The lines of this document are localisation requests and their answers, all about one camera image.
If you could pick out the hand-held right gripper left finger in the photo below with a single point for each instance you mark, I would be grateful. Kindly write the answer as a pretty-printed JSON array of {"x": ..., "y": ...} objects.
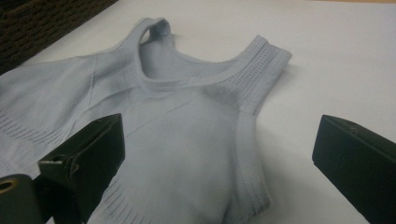
[{"x": 90, "y": 155}]

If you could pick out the brown wicker basket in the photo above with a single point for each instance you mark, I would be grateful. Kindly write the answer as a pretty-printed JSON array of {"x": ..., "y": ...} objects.
[{"x": 37, "y": 28}]

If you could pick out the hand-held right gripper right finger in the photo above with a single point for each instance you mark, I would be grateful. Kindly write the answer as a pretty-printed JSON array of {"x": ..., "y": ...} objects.
[{"x": 358, "y": 161}]

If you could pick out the light blue tank top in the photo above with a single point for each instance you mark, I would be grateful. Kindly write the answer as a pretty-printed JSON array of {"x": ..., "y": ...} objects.
[{"x": 186, "y": 149}]

